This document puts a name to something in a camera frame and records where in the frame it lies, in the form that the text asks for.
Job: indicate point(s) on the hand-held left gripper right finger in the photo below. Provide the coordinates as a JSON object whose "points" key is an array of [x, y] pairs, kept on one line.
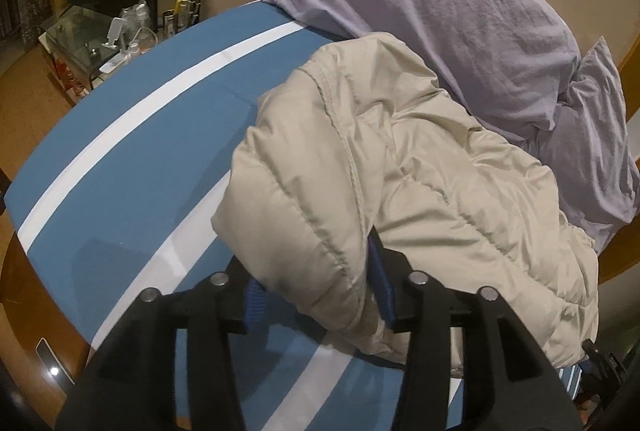
{"points": [[382, 291]]}

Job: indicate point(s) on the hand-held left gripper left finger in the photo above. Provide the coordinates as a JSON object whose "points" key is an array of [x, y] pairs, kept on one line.
{"points": [[254, 306]]}

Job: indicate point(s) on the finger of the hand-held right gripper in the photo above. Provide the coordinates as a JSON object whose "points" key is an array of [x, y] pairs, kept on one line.
{"points": [[607, 368]]}

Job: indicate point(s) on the beige puffer jacket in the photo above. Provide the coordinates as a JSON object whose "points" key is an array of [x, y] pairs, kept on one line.
{"points": [[425, 186]]}

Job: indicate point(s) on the bed with blue striped sheet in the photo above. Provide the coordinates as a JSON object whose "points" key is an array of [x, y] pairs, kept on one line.
{"points": [[125, 151]]}

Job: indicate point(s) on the silver rectangular device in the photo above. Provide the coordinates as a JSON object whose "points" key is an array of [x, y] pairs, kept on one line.
{"points": [[54, 360]]}

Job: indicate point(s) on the lavender pillow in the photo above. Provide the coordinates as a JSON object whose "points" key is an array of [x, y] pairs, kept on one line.
{"points": [[440, 11], [595, 151]]}

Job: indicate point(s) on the white power strip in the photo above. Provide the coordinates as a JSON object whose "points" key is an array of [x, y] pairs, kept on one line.
{"points": [[115, 62]]}

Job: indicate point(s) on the white charger stand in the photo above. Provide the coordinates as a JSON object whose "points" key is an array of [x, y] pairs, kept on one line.
{"points": [[114, 33]]}

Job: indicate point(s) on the glass nightstand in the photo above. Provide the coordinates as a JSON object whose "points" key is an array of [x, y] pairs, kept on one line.
{"points": [[75, 41]]}

